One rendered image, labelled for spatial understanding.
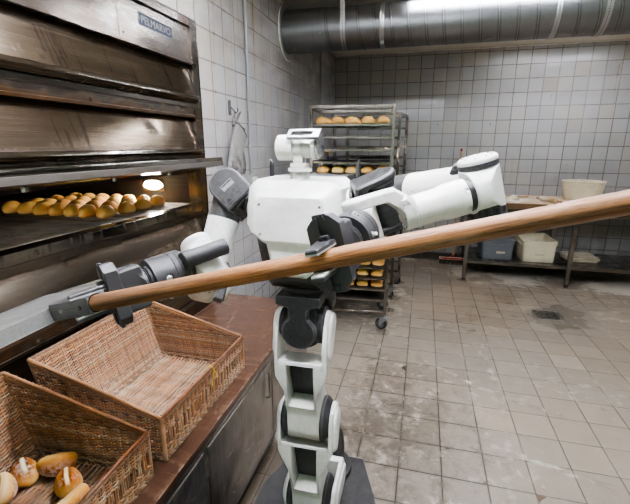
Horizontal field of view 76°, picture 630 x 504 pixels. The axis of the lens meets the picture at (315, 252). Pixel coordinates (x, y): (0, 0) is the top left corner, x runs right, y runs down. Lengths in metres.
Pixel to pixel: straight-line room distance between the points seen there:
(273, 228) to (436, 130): 4.58
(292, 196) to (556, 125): 4.89
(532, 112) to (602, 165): 1.01
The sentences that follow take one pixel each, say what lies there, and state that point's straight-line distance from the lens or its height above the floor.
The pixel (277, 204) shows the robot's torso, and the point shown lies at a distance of 1.04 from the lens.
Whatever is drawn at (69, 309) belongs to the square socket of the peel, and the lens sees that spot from 0.84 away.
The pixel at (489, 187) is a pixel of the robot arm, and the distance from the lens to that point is 0.84.
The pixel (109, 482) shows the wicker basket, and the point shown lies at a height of 0.71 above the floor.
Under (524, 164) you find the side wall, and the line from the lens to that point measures 5.64.
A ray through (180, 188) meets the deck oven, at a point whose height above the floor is 1.26.
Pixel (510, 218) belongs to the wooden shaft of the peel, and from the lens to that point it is 0.56.
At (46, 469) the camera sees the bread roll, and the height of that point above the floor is 0.63.
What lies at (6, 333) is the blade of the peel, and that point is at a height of 1.20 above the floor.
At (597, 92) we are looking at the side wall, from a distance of 5.83.
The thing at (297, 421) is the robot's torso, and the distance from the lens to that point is 1.38.
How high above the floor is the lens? 1.49
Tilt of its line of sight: 15 degrees down
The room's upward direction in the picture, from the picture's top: straight up
